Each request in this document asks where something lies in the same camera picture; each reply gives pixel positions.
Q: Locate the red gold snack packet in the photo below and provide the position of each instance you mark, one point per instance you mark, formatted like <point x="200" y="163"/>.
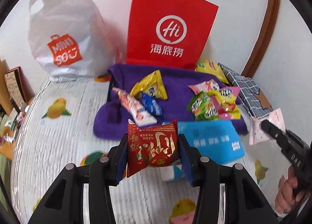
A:
<point x="154" y="147"/>

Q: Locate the yellow chips bag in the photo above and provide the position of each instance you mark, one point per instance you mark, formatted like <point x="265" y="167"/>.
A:
<point x="206" y="66"/>

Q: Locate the yellow triangular snack packet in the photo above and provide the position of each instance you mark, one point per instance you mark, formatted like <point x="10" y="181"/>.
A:
<point x="152" y="85"/>

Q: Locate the green triangular snack packet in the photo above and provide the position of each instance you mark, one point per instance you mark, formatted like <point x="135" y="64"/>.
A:
<point x="203" y="107"/>

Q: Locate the grey checked star cloth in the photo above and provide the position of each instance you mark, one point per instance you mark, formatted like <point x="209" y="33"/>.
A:
<point x="253" y="99"/>

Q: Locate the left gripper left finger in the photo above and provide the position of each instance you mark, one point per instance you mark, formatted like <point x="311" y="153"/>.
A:
<point x="63" y="201"/>

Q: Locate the red paper shopping bag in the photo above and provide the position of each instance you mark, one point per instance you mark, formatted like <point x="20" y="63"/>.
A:
<point x="169" y="33"/>

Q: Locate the blue small snack packet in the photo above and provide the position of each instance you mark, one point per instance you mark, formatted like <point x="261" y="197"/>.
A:
<point x="151" y="104"/>

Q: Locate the pale pink snack packet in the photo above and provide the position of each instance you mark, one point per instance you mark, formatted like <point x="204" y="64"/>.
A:
<point x="266" y="128"/>

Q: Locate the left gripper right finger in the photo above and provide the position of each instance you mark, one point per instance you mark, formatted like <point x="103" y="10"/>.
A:
<point x="244" y="201"/>

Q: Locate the pink yellow snack bag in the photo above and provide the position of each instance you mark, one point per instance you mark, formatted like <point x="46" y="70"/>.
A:
<point x="226" y="98"/>

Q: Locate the purple towel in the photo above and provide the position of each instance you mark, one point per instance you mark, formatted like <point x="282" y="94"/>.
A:
<point x="111" y="121"/>

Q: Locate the pink white long snack stick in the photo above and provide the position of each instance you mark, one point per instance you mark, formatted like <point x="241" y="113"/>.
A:
<point x="139" y="113"/>

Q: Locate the blue tissue pack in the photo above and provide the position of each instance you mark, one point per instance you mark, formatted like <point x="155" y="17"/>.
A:
<point x="217" y="139"/>

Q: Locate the brown wooden door frame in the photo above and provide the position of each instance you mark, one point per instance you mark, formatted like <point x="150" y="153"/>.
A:
<point x="264" y="38"/>

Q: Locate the person's right hand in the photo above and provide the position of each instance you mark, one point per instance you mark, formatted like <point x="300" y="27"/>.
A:
<point x="285" y="200"/>

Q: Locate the white Miniso plastic bag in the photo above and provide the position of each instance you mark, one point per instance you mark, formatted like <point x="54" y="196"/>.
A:
<point x="69" y="39"/>

